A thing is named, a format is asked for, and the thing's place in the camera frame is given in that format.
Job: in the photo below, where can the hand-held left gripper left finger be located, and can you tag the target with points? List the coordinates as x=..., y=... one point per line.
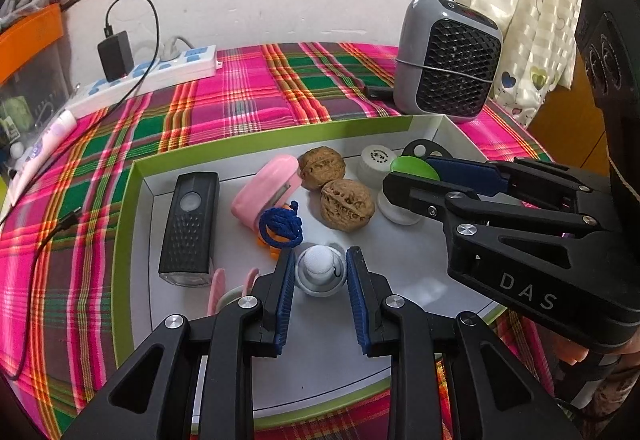
x=285, y=300

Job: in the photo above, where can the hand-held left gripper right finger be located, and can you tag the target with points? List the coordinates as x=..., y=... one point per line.
x=356, y=300

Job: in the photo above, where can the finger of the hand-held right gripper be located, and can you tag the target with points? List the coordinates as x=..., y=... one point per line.
x=415, y=192
x=465, y=172

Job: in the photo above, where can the green topped white knob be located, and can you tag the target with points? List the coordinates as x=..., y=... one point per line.
x=407, y=166

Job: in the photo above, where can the black round disc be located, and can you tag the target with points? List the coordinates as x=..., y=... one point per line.
x=420, y=149

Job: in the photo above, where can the white round knob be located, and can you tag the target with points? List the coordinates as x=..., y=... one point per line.
x=320, y=265

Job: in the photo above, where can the white printed bottle cap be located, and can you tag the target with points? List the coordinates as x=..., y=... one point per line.
x=375, y=159

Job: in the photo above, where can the small pink grey case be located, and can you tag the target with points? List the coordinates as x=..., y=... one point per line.
x=217, y=290

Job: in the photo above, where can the brown walnut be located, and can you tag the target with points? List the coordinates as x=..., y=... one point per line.
x=322, y=167
x=347, y=205

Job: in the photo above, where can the shallow green cardboard box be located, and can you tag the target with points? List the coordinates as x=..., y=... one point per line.
x=425, y=280

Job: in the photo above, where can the blue knitted toy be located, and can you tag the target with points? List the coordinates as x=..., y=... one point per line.
x=280, y=227

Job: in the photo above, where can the large pink clip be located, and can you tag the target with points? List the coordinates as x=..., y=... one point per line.
x=260, y=190

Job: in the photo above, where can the black bicycle light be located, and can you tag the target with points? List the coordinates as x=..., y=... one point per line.
x=187, y=230

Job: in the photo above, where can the person's right forearm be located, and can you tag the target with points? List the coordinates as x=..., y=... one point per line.
x=617, y=390

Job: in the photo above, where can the person's right hand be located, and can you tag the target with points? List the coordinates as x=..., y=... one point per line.
x=575, y=354

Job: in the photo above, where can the grey portable heater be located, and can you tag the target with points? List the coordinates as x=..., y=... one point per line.
x=450, y=64

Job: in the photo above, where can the cream patterned curtain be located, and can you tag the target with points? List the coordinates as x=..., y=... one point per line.
x=530, y=19

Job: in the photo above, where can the white power strip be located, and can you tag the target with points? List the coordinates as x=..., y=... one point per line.
x=150, y=74

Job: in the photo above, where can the white pink cream tube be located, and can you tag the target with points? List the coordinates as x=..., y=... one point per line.
x=45, y=152

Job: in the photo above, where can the black charger adapter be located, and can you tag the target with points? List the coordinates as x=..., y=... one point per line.
x=116, y=57

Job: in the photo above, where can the orange lidded storage bin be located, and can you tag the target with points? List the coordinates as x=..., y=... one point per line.
x=25, y=34

